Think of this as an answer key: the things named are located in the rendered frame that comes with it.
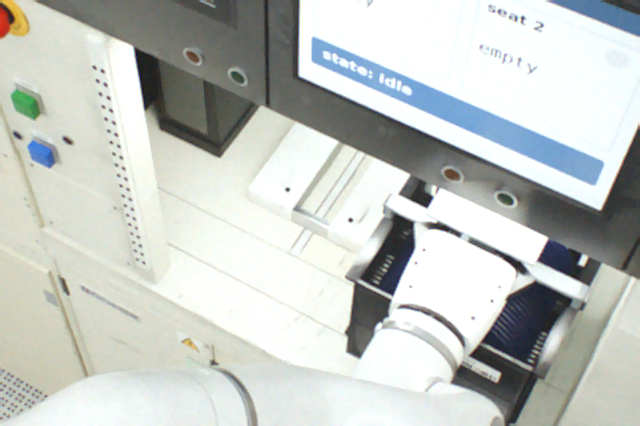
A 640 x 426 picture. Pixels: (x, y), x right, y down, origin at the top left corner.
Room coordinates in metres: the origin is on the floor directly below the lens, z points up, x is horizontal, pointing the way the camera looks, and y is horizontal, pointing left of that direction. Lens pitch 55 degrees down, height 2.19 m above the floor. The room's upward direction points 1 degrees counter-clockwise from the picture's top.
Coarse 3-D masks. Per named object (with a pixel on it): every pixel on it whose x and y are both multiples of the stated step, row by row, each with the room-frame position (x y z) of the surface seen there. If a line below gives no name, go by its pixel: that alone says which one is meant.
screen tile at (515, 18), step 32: (480, 0) 0.54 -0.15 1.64; (512, 0) 0.53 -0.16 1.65; (480, 32) 0.54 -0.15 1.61; (512, 32) 0.53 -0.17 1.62; (544, 32) 0.51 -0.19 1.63; (576, 32) 0.50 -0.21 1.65; (480, 64) 0.53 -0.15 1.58; (576, 64) 0.50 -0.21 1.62; (480, 96) 0.53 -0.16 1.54; (512, 96) 0.52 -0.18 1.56; (544, 96) 0.51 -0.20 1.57; (608, 96) 0.48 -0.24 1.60; (576, 128) 0.49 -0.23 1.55; (608, 128) 0.48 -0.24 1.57
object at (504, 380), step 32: (416, 192) 0.70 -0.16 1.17; (448, 192) 0.62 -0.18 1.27; (384, 224) 0.65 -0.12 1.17; (448, 224) 0.59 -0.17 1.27; (480, 224) 0.59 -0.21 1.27; (512, 224) 0.58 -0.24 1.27; (384, 256) 0.63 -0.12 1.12; (512, 256) 0.55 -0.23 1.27; (576, 256) 0.64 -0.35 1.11; (576, 288) 0.55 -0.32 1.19; (352, 320) 0.57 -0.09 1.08; (352, 352) 0.57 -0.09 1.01; (480, 352) 0.50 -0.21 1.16; (544, 352) 0.49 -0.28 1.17; (480, 384) 0.49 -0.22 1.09; (512, 384) 0.47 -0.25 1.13; (512, 416) 0.47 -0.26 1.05
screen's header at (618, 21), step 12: (552, 0) 0.51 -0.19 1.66; (564, 0) 0.51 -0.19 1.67; (576, 0) 0.51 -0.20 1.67; (588, 0) 0.50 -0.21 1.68; (600, 0) 0.50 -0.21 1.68; (576, 12) 0.51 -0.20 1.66; (588, 12) 0.50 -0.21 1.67; (600, 12) 0.50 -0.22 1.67; (612, 12) 0.49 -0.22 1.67; (624, 12) 0.49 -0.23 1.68; (612, 24) 0.49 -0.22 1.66; (624, 24) 0.49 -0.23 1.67; (636, 24) 0.48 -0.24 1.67
